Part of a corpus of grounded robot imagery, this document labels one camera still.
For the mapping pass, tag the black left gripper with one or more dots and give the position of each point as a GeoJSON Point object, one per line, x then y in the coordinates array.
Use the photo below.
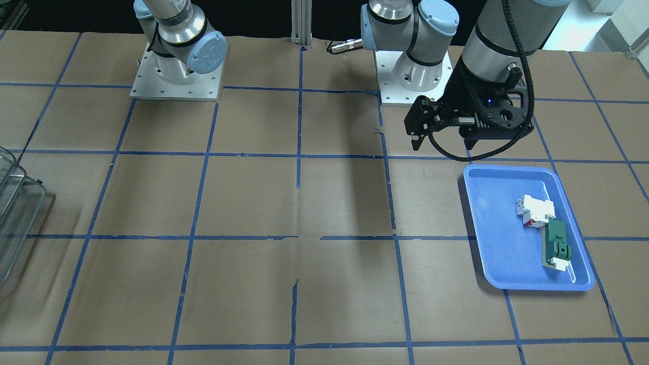
{"type": "Point", "coordinates": [460, 95]}

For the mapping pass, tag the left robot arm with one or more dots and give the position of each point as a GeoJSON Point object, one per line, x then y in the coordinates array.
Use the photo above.
{"type": "Point", "coordinates": [505, 33]}

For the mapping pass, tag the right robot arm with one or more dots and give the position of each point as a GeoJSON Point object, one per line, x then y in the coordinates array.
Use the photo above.
{"type": "Point", "coordinates": [180, 29]}

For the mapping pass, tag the white circuit breaker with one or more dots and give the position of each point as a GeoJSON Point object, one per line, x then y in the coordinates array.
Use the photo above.
{"type": "Point", "coordinates": [535, 212]}

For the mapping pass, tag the blue plastic tray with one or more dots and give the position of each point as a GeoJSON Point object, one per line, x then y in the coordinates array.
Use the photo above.
{"type": "Point", "coordinates": [511, 254]}

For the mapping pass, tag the green terminal block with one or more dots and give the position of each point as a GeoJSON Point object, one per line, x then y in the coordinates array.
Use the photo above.
{"type": "Point", "coordinates": [557, 253]}

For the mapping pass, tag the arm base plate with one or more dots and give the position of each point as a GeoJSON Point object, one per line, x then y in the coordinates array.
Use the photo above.
{"type": "Point", "coordinates": [162, 77]}
{"type": "Point", "coordinates": [388, 86]}

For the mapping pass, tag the silver cable connector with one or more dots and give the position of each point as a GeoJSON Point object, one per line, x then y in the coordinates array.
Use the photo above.
{"type": "Point", "coordinates": [344, 47]}

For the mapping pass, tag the aluminium profile post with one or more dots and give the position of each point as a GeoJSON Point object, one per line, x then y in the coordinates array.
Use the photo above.
{"type": "Point", "coordinates": [301, 11]}

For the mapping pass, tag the wire mesh shelf basket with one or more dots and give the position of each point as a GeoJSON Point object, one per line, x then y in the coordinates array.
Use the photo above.
{"type": "Point", "coordinates": [21, 200]}

